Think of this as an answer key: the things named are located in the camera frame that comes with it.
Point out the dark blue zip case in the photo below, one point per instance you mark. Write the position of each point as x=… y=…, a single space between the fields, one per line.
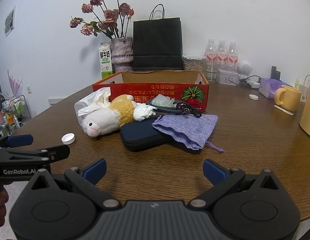
x=137 y=135

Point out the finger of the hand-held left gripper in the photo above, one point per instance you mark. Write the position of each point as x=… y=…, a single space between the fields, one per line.
x=57 y=152
x=20 y=140

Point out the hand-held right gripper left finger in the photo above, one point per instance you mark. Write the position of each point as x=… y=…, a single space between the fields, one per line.
x=95 y=171

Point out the clear plastic wrap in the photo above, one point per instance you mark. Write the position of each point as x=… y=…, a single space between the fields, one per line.
x=163 y=101

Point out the red cardboard box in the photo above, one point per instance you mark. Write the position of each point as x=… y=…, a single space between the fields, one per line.
x=135 y=91

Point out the purple marbled vase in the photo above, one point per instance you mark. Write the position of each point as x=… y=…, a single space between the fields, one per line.
x=121 y=52

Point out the yellow mug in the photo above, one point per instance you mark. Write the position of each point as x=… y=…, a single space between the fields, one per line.
x=290 y=98

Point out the small spray bottle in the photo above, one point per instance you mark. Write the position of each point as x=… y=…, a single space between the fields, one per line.
x=297 y=82

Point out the white paper strip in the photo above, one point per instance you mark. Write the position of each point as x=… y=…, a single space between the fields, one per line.
x=283 y=110

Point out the wall poster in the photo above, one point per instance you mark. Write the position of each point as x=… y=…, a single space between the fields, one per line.
x=10 y=22

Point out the person's left hand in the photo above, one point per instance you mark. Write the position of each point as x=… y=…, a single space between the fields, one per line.
x=0 y=201

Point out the green and white milk carton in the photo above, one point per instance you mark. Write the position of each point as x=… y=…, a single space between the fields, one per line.
x=105 y=62

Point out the white tissue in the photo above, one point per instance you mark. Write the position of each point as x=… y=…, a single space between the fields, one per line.
x=143 y=112

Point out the black paper bag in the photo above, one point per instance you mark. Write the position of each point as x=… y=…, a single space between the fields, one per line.
x=157 y=42

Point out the white round lid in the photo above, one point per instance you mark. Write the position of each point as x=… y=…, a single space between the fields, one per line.
x=253 y=97

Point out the white tin box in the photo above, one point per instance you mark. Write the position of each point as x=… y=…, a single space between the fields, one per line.
x=227 y=77

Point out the dried rose bouquet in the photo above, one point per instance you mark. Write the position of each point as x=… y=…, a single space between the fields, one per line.
x=111 y=15

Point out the white bottle cap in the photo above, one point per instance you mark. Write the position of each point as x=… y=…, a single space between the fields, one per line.
x=68 y=138

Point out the black upright device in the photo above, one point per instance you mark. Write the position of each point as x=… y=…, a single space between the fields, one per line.
x=275 y=72

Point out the purple tissue pack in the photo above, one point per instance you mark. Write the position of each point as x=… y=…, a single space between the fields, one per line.
x=267 y=87

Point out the stacked clear glass cups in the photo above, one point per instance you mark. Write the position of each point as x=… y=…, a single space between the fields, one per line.
x=211 y=72

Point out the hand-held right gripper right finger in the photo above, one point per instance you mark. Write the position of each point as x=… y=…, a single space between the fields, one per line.
x=213 y=171

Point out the clear plastic tissue pack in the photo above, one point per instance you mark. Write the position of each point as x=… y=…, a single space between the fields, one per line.
x=92 y=100

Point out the red fabric rose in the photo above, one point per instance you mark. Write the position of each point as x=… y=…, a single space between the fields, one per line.
x=192 y=102

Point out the white wall vent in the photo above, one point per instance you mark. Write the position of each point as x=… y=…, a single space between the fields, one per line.
x=56 y=102

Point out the wooden desktop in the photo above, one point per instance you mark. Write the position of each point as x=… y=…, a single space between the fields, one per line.
x=245 y=142

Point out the white round speaker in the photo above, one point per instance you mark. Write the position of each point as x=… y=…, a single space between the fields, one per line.
x=245 y=67

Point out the clear container of seeds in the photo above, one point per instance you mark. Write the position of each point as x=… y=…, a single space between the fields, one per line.
x=193 y=65

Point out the white and yellow plush sheep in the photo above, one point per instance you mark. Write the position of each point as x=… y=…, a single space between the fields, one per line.
x=102 y=120

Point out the purple flower wall sticker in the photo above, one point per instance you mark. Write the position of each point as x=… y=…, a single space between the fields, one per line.
x=13 y=82

